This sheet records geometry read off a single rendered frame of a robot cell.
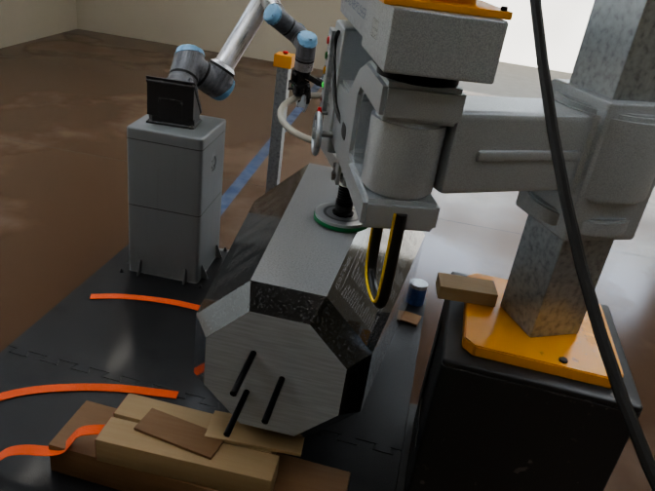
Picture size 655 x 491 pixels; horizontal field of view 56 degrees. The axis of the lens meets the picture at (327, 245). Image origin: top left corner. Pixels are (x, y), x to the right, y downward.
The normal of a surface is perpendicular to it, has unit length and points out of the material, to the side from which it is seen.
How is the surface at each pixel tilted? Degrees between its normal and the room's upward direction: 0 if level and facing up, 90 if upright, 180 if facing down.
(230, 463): 0
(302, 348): 90
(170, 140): 90
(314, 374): 90
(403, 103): 90
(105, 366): 0
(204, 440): 0
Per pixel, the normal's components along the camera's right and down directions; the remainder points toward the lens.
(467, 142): 0.36, 0.47
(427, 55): 0.11, 0.47
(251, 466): 0.13, -0.88
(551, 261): -0.95, 0.03
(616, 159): -0.12, 0.44
